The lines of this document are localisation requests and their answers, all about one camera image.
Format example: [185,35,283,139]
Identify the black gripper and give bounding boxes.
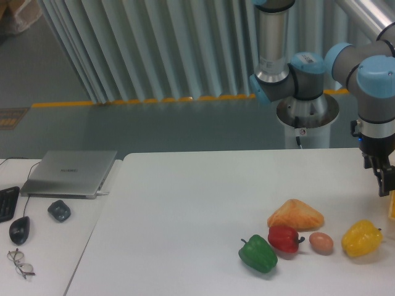
[359,134,395,197]

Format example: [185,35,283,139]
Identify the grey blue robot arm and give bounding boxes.
[249,1,394,196]

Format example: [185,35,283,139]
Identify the yellow basket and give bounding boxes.
[388,190,395,221]

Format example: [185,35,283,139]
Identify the triangular orange bread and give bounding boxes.
[267,199,325,231]

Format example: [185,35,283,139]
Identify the yellow bell pepper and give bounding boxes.
[341,220,383,258]

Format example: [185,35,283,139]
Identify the brown egg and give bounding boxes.
[309,232,334,255]

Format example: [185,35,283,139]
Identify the red bell pepper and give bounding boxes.
[268,225,305,253]

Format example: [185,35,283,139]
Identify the green bell pepper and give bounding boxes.
[238,234,278,274]

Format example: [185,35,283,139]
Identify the silver laptop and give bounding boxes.
[20,150,117,199]

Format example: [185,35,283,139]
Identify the small dark grey case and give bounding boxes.
[48,200,72,223]

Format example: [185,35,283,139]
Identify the black computer mouse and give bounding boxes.
[9,216,30,245]

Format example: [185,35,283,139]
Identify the black keyboard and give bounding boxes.
[0,186,20,223]

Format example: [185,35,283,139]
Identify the cardboard box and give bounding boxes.
[1,0,42,36]

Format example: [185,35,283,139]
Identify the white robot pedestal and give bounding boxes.
[276,94,339,149]

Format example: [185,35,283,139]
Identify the black mouse cable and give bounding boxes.
[0,157,40,218]

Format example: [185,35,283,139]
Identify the wire-rimmed eyeglasses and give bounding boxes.
[7,248,36,279]

